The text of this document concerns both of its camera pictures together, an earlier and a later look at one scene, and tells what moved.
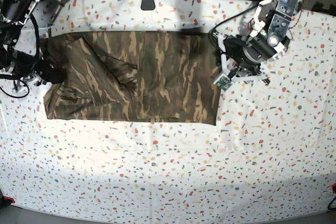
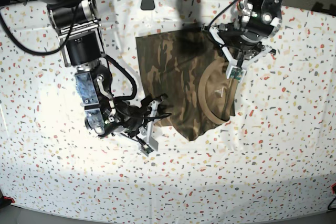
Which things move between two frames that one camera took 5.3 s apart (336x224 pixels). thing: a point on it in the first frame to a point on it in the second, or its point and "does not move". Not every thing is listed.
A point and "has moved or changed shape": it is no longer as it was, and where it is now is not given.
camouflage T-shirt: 149,76 has moved or changed shape
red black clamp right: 333,188 does not move
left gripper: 46,70 to 129,119
